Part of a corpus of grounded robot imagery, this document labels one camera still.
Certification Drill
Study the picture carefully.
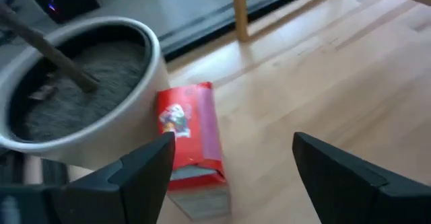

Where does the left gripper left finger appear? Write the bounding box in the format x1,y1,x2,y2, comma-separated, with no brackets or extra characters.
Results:
50,132,176,224

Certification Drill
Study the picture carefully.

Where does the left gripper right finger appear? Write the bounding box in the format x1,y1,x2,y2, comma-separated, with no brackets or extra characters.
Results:
292,132,431,224

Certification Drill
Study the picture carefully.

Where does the red cereal box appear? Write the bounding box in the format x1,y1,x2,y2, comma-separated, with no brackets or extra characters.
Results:
156,81,233,220

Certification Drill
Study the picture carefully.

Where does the white round plant pot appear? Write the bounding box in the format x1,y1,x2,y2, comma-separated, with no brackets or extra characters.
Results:
0,15,171,171

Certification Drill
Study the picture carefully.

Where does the green leafy plant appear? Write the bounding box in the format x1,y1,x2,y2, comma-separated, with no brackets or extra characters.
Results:
0,2,100,94

